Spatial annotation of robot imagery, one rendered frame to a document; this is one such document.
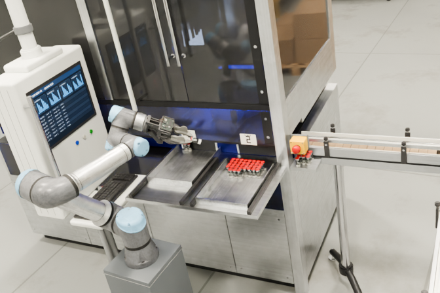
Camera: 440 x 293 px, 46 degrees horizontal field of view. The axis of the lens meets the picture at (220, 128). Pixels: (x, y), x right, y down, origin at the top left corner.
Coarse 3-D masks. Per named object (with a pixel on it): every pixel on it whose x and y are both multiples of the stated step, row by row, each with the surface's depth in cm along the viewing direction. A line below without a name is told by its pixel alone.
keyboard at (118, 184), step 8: (120, 176) 281; (128, 176) 280; (136, 176) 281; (112, 184) 275; (120, 184) 273; (128, 184) 274; (104, 192) 269; (112, 192) 268; (120, 192) 269; (112, 200) 263; (80, 216) 255
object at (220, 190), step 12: (216, 180) 251; (228, 180) 249; (240, 180) 248; (252, 180) 246; (264, 180) 240; (204, 192) 242; (216, 192) 242; (228, 192) 240; (240, 192) 238; (252, 192) 237; (204, 204) 235; (216, 204) 231; (228, 204) 228; (240, 204) 225
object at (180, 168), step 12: (168, 156) 276; (180, 156) 278; (192, 156) 276; (204, 156) 274; (216, 156) 270; (156, 168) 266; (168, 168) 269; (180, 168) 267; (192, 168) 265; (204, 168) 259; (156, 180) 257; (168, 180) 253; (180, 180) 257; (192, 180) 249
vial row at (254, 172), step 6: (228, 168) 252; (234, 168) 250; (240, 168) 248; (246, 168) 248; (252, 168) 247; (258, 168) 246; (228, 174) 253; (246, 174) 249; (252, 174) 247; (258, 174) 245
